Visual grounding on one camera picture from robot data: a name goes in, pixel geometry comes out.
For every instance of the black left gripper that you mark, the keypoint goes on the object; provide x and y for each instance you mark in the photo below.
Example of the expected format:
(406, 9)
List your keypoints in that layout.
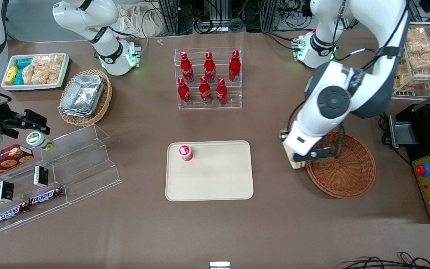
(283, 136)

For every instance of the triangular sandwich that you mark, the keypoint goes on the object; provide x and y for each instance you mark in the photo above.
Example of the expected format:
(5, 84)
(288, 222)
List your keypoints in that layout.
(296, 164)

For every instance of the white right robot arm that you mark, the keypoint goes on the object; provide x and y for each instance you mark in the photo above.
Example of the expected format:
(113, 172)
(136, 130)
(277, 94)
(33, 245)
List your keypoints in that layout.
(105, 41)

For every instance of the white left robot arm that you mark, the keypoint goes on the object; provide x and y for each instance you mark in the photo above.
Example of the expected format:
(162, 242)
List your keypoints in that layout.
(334, 99)

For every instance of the white rectangular snack tray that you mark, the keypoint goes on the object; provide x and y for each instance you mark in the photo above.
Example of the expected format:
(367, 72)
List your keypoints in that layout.
(36, 86)

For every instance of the round brown wicker basket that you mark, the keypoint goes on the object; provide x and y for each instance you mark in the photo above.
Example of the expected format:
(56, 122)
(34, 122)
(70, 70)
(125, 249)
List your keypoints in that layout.
(349, 175)

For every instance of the oval wicker basket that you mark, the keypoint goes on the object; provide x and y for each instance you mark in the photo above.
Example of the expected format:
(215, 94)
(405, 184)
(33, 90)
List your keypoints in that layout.
(105, 101)

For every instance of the beige plastic tray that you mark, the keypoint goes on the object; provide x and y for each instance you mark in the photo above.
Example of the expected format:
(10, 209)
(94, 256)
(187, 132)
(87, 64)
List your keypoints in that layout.
(215, 175)

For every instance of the green lidded white cup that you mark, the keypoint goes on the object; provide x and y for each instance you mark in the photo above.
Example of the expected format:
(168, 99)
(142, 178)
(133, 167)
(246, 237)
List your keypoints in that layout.
(39, 141)

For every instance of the teal snack packet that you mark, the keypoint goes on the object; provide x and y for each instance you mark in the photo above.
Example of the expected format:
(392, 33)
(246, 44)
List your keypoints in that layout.
(19, 77)
(24, 62)

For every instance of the clear bagged rice crackers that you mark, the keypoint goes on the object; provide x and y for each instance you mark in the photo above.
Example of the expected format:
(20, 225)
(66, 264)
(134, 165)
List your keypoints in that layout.
(28, 74)
(55, 67)
(41, 69)

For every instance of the red tartan cookie box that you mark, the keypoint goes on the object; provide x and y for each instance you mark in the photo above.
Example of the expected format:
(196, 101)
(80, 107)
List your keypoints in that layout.
(2, 161)

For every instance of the yellow snack packet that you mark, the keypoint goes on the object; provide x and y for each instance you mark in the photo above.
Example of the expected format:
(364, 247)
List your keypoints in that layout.
(11, 74)

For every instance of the small black carton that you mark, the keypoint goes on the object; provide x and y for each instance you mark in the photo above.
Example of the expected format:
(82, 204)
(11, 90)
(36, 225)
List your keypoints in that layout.
(41, 176)
(4, 191)

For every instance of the stack of foil trays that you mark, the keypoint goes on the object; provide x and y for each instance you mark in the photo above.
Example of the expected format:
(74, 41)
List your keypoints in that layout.
(82, 95)

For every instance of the clear acrylic step shelf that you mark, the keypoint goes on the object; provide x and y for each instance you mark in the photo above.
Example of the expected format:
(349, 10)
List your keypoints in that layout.
(84, 164)

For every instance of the Snickers chocolate bar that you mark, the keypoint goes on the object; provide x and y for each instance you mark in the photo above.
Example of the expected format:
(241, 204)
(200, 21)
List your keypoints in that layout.
(46, 196)
(11, 213)

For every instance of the red cola bottle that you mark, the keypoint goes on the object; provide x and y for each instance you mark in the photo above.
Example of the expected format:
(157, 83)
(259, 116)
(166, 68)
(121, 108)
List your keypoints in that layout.
(234, 67)
(183, 92)
(221, 92)
(205, 91)
(186, 69)
(209, 69)

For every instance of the clear acrylic bottle rack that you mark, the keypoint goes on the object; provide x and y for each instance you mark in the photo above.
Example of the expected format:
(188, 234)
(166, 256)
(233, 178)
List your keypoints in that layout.
(209, 106)

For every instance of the red lidded yoghurt cup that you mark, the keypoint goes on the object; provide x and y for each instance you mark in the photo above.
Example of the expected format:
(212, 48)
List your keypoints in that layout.
(185, 152)

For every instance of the red emergency stop button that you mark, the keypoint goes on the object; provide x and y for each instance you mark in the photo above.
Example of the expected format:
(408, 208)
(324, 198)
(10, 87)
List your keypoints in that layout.
(423, 170)

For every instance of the black machine housing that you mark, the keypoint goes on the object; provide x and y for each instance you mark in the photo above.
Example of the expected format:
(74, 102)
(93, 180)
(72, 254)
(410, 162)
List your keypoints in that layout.
(424, 123)

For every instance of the bagged fried snack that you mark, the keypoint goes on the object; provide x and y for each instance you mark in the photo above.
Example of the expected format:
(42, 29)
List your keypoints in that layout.
(416, 34)
(422, 47)
(401, 78)
(426, 60)

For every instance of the beige cloth bag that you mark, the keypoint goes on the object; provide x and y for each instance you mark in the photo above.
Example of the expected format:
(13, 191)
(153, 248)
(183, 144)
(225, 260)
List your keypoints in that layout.
(140, 18)

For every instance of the grey metal bracket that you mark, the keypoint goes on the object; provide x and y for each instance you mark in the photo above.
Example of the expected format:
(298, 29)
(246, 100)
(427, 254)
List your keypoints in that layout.
(403, 132)

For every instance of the aluminium frame rack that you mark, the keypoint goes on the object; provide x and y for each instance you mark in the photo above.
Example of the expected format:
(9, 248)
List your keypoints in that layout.
(174, 16)

